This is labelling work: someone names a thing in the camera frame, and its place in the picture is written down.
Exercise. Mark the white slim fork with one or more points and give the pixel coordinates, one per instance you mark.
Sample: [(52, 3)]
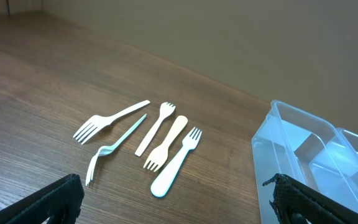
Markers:
[(166, 109)]

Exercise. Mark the white fork leftmost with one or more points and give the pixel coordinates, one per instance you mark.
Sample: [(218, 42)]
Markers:
[(97, 122)]

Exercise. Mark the light blue wide-handle fork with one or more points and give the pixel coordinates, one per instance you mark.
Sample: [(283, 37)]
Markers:
[(164, 180)]

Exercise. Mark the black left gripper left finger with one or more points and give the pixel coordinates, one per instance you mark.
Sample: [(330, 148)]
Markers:
[(59, 202)]

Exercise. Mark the left clear plastic container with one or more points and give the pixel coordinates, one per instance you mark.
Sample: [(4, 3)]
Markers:
[(307, 148)]

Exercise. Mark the white bent thin fork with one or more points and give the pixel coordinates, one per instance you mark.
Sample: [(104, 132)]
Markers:
[(106, 150)]

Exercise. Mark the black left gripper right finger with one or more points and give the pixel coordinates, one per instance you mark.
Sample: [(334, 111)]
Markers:
[(294, 202)]

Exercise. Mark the cream wide-handle fork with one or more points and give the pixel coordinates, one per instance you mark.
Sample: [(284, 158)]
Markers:
[(159, 155)]

